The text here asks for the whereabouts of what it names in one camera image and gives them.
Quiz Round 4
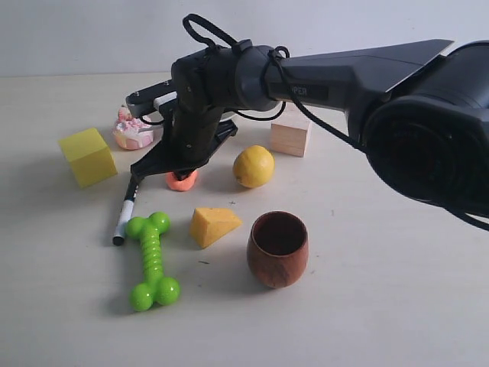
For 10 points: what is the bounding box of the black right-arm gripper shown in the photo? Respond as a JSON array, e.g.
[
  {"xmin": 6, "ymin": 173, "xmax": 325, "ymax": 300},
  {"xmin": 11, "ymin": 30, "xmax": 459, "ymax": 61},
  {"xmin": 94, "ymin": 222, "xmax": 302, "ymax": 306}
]
[{"xmin": 130, "ymin": 47, "xmax": 240, "ymax": 184}]

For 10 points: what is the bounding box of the orange clay blob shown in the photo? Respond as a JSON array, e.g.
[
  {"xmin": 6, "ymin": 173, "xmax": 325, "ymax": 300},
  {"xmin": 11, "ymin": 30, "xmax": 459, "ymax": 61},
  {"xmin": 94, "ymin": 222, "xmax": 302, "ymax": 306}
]
[{"xmin": 165, "ymin": 171, "xmax": 199, "ymax": 192}]

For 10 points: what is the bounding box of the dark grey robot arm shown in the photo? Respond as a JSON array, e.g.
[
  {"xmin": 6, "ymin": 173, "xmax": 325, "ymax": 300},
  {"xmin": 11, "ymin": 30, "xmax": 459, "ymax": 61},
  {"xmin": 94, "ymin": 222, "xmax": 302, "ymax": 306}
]
[{"xmin": 127, "ymin": 39, "xmax": 488, "ymax": 229}]

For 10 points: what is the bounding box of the pink toy cake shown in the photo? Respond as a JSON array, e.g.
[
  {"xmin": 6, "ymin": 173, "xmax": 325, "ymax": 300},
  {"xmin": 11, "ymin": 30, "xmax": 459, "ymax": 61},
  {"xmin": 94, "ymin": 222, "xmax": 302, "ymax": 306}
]
[{"xmin": 112, "ymin": 106, "xmax": 154, "ymax": 151}]

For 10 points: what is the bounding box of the orange sponge wedge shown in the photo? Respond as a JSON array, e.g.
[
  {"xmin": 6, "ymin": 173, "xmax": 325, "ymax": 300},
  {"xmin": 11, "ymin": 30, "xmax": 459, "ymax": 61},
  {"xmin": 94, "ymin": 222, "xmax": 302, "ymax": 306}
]
[{"xmin": 189, "ymin": 207, "xmax": 242, "ymax": 248}]

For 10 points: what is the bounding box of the white ceramic bowl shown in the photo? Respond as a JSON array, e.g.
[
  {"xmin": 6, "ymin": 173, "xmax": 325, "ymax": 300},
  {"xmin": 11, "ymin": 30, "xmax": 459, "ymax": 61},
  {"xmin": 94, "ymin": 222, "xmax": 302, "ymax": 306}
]
[{"xmin": 220, "ymin": 111, "xmax": 237, "ymax": 122}]

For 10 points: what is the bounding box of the yellow lemon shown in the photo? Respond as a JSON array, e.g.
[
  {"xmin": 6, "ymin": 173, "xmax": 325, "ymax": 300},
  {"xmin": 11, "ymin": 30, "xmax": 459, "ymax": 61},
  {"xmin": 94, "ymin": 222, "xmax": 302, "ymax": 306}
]
[{"xmin": 232, "ymin": 145, "xmax": 275, "ymax": 188}]

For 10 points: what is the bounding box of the yellow foam cube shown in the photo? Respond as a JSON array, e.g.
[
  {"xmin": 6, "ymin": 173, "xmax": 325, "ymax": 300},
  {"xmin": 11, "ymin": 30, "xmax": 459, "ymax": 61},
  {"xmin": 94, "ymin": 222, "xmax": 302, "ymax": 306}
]
[{"xmin": 58, "ymin": 128, "xmax": 118, "ymax": 188}]

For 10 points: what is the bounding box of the black white marker pen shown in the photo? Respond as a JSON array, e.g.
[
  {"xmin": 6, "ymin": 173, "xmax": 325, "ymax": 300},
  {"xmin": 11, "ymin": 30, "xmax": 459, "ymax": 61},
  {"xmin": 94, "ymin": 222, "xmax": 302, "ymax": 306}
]
[{"xmin": 112, "ymin": 177, "xmax": 139, "ymax": 246}]

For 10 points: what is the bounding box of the light wooden block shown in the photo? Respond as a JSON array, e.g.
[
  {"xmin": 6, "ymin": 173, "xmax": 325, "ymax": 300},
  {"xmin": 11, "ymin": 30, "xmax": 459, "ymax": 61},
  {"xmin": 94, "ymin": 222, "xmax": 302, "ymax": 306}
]
[{"xmin": 270, "ymin": 107, "xmax": 312, "ymax": 158}]

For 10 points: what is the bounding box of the green toy bone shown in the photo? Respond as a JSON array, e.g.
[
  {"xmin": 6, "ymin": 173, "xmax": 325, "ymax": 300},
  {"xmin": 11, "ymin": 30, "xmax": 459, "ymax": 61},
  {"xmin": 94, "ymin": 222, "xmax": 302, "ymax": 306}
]
[{"xmin": 125, "ymin": 212, "xmax": 180, "ymax": 312}]

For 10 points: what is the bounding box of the brown wooden cup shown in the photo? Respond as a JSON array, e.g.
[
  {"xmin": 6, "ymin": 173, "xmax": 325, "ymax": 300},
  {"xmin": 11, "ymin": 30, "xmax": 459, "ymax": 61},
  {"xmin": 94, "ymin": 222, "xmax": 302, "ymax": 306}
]
[{"xmin": 247, "ymin": 211, "xmax": 309, "ymax": 289}]

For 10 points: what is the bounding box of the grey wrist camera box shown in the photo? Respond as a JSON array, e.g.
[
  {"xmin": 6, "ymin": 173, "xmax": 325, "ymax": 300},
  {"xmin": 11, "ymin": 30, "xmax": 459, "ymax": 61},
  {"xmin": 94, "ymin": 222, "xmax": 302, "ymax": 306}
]
[{"xmin": 125, "ymin": 80, "xmax": 177, "ymax": 118}]

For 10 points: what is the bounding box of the black cable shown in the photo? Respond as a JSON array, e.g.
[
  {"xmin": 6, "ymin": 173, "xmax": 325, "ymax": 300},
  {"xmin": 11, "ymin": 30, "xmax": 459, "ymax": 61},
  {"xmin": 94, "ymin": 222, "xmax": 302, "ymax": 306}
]
[{"xmin": 182, "ymin": 13, "xmax": 489, "ymax": 230}]

